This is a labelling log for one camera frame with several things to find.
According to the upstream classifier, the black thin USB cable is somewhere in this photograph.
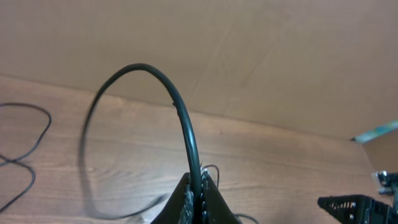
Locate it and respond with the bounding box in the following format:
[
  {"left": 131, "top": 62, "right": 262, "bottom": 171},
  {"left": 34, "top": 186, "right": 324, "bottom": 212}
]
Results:
[{"left": 0, "top": 102, "right": 52, "bottom": 214}]

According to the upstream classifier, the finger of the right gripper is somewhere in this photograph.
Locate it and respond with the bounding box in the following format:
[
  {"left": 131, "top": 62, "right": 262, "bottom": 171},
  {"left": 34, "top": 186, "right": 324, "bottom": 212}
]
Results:
[{"left": 317, "top": 195, "right": 397, "bottom": 224}]

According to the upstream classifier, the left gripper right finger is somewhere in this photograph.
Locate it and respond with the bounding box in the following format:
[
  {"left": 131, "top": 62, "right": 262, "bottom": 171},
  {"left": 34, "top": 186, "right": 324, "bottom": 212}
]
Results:
[{"left": 201, "top": 168, "right": 241, "bottom": 224}]

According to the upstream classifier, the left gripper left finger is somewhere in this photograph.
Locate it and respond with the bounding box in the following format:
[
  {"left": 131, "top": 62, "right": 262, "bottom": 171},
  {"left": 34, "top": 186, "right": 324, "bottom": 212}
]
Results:
[{"left": 151, "top": 173, "right": 194, "bottom": 224}]

